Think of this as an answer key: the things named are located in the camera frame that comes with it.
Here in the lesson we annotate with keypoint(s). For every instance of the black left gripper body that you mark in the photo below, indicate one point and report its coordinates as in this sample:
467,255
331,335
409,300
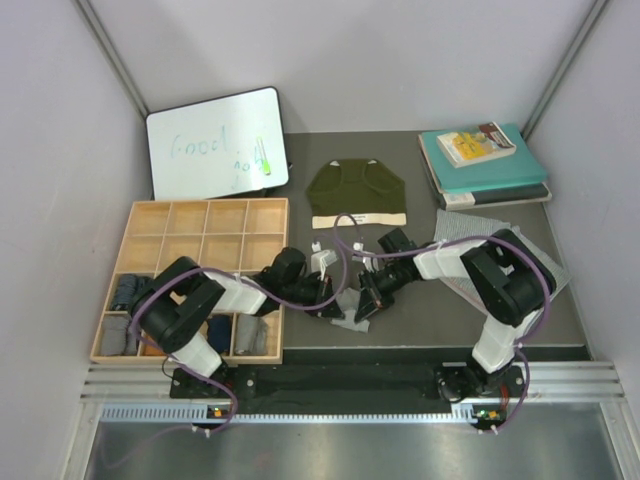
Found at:
310,292

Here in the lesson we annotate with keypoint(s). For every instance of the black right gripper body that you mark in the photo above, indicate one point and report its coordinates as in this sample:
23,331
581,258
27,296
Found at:
382,285

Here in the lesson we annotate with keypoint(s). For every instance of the light grey underwear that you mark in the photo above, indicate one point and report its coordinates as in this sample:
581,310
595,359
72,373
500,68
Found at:
348,302

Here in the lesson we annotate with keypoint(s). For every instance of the green sports bra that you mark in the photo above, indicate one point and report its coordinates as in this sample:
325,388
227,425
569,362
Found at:
363,189

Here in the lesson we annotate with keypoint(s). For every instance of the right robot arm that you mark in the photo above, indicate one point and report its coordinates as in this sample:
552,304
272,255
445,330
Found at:
512,284

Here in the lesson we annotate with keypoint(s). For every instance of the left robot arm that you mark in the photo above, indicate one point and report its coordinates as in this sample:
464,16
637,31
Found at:
170,310

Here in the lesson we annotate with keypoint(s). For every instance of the grey rolled garment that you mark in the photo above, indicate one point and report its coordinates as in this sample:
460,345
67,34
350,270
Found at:
251,336

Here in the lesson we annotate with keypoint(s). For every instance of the wooden compartment tray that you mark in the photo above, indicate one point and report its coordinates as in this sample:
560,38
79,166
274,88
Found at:
239,236

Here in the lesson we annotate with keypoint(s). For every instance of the navy rolled garment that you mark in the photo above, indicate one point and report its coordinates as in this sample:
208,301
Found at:
219,330

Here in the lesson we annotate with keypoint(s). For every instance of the grey striped boxer shorts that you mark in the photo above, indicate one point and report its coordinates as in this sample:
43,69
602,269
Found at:
453,225

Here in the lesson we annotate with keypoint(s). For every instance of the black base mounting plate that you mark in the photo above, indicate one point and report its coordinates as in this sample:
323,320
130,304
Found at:
340,381

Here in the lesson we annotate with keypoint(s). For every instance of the green whiteboard marker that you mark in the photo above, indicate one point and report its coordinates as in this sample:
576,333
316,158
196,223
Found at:
265,165

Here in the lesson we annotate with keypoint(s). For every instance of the white whiteboard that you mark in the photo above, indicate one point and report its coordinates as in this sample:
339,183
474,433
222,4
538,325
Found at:
209,150

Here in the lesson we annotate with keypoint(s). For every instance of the orange rolled garment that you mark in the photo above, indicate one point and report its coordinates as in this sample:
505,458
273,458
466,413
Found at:
150,351

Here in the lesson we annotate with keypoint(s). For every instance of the dark blue rolled socks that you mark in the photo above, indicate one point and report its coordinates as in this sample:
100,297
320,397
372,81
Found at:
126,288

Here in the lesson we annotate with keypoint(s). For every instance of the grey rolled socks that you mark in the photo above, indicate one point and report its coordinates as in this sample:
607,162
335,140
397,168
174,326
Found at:
116,338

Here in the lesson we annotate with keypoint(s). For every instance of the yellow paperback book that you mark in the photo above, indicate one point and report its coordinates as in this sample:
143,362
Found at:
475,145

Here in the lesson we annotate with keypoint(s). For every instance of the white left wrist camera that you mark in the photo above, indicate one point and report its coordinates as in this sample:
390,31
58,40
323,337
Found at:
321,259

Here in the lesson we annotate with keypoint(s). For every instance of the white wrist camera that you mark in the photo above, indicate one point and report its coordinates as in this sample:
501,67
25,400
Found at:
321,259
360,255

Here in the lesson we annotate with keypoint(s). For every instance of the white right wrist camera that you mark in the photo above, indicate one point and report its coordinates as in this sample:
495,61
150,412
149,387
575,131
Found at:
360,255

